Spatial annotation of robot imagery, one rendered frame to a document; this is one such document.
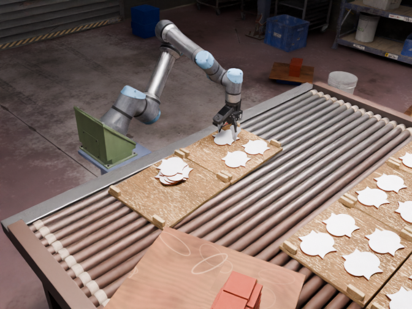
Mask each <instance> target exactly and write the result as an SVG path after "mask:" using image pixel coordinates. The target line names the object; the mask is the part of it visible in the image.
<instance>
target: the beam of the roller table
mask: <svg viewBox="0 0 412 309"><path fill-rule="evenodd" d="M312 89H313V85H312V84H311V83H308V82H306V83H304V84H302V85H300V86H297V87H295V88H293V89H291V90H289V91H287V92H285V93H282V94H280V95H278V96H275V97H273V98H271V99H269V100H267V101H264V102H262V103H260V104H258V105H255V106H254V107H251V108H249V109H247V110H244V111H243V114H242V120H240V121H239V120H238V121H237V122H238V123H240V124H242V123H245V122H247V121H249V120H251V119H253V118H255V117H257V116H259V115H262V114H263V113H265V112H268V111H269V110H271V109H274V108H276V107H278V106H280V105H282V104H284V103H286V102H289V101H291V100H293V99H295V98H297V97H299V96H301V95H303V94H305V93H307V92H309V91H310V90H312ZM217 130H218V127H216V126H215V125H211V126H209V127H207V128H205V129H203V130H201V131H198V132H196V133H194V134H191V135H189V136H187V137H185V138H183V139H181V140H178V141H176V142H174V143H171V144H170V145H168V146H165V147H163V148H161V149H158V150H156V151H154V152H152V153H150V154H148V155H145V156H143V157H141V158H139V159H136V160H135V161H132V162H130V163H128V164H125V165H123V166H121V167H119V168H117V169H115V170H112V171H110V172H108V173H106V174H103V175H101V176H99V177H97V178H95V179H92V180H90V181H88V182H86V183H84V184H82V185H79V186H77V187H75V188H72V189H70V190H68V191H66V192H64V193H62V194H59V195H57V196H55V197H52V198H51V199H49V200H46V201H44V202H42V203H39V204H37V205H35V206H33V207H31V208H28V209H26V210H24V211H22V212H20V213H17V214H16V215H13V216H11V217H9V218H6V219H4V220H2V221H1V226H2V229H3V231H4V233H5V234H6V236H7V237H8V238H9V240H10V241H11V238H10V235H9V231H8V228H7V226H8V225H10V224H12V223H14V222H17V221H19V220H21V219H22V220H23V221H24V222H25V223H26V224H27V225H28V226H29V225H31V224H33V223H34V222H36V221H38V220H42V219H44V218H46V217H48V216H50V215H52V214H54V213H56V212H58V211H61V210H63V209H65V208H67V207H69V206H71V205H73V204H76V203H77V202H80V201H81V200H83V199H86V198H87V197H90V196H92V195H94V194H96V193H98V192H100V191H103V190H105V189H107V188H109V187H110V186H112V185H115V184H117V183H119V182H121V181H123V180H125V179H127V178H129V177H132V176H134V175H136V174H138V173H140V172H141V171H143V170H145V169H147V168H149V167H150V166H152V165H154V164H156V163H157V162H159V161H161V160H163V159H164V158H166V157H168V156H170V155H172V154H173V153H174V151H175V150H176V149H177V150H179V148H186V147H188V146H189V145H191V144H193V143H195V142H197V141H198V140H200V139H202V138H204V137H206V136H208V135H210V134H211V133H213V132H215V131H217ZM179 151H180V150H179ZM11 242H12V241H11Z"/></svg>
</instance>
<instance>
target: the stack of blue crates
mask: <svg viewBox="0 0 412 309"><path fill-rule="evenodd" d="M131 20H132V21H131V28H132V33H133V34H134V35H137V36H139V37H141V38H144V39H146V38H149V37H153V36H156V34H155V27H156V25H157V23H158V22H159V8H157V7H153V6H150V5H148V4H144V5H141V6H136V7H131Z"/></svg>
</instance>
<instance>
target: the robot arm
mask: <svg viewBox="0 0 412 309"><path fill-rule="evenodd" d="M155 34H156V37H157V38H158V39H159V41H160V42H161V43H162V44H161V46H160V48H159V50H160V52H161V54H160V56H159V58H158V61H157V63H156V65H155V67H154V70H153V73H152V75H151V77H150V80H149V82H148V85H147V87H146V89H145V92H144V93H142V92H140V91H138V90H136V89H134V88H132V87H130V86H127V85H126V86H125V87H124V88H123V89H122V90H121V93H120V94H119V96H118V97H117V99H116V101H115V102H114V104H113V105H112V107H111V109H110V110H109V111H108V112H106V113H105V114H104V115H103V116H101V118H100V120H99V121H101V122H103V123H104V124H106V125H107V126H109V127H110V128H112V129H114V130H116V131H117V132H119V133H120V134H122V135H124V136H126V134H127V133H128V129H129V125H130V122H131V120H132V118H133V117H134V118H136V119H137V120H139V121H140V122H141V123H144V124H153V123H155V122H156V121H157V120H158V119H159V117H160V114H161V111H160V109H159V105H160V103H161V101H160V100H159V98H160V95H161V93H162V91H163V88H164V86H165V84H166V81H167V78H168V76H169V74H170V71H171V69H172V66H173V64H174V62H175V60H176V59H177V58H179V57H180V56H181V55H183V54H184V55H186V56H187V57H188V58H189V59H190V60H192V61H193V62H194V63H196V64H197V65H198V66H199V67H200V68H201V69H203V70H204V72H205V73H206V75H207V78H208V79H209V80H211V81H213V82H216V83H218V84H220V85H223V86H225V87H226V95H225V103H226V105H225V106H224V107H223V108H222V109H221V110H220V111H219V112H218V113H217V114H216V115H215V116H214V117H213V121H214V122H215V123H216V124H218V133H219V132H220V131H221V128H222V127H223V125H224V124H226V123H229V124H232V126H231V127H230V129H231V131H232V139H233V140H234V141H236V139H237V135H238V133H239V132H240V131H241V128H239V127H237V121H238V120H239V121H240V120H242V116H241V118H240V114H243V110H241V109H240V107H241V101H242V99H241V98H240V96H241V90H242V82H243V72H242V71H241V70H240V69H229V70H228V71H227V70H225V69H223V68H222V67H221V66H220V65H219V63H218V62H217V61H216V60H215V58H214V57H213V56H212V54H211V53H209V52H208V51H206V50H204V49H202V48H201V47H200V46H198V45H197V44H195V43H194V42H193V41H192V40H191V39H189V38H188V37H186V36H185V35H184V34H183V33H182V32H181V31H180V30H179V29H178V28H177V27H176V26H175V24H174V23H173V22H171V21H170V20H161V21H159V22H158V23H157V25H156V27H155ZM240 111H241V112H240Z"/></svg>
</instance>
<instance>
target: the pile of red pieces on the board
mask: <svg viewBox="0 0 412 309"><path fill-rule="evenodd" d="M262 287H263V285H261V284H258V283H256V279H255V278H252V277H249V276H247V275H244V274H241V273H238V272H235V271H232V273H231V275H230V277H229V278H228V280H227V281H226V282H225V284H224V286H223V288H221V289H220V291H219V293H218V294H217V296H216V298H215V300H214V302H213V304H212V306H211V308H210V309H259V306H260V305H259V304H260V302H261V300H260V298H261V295H262V292H261V291H262Z"/></svg>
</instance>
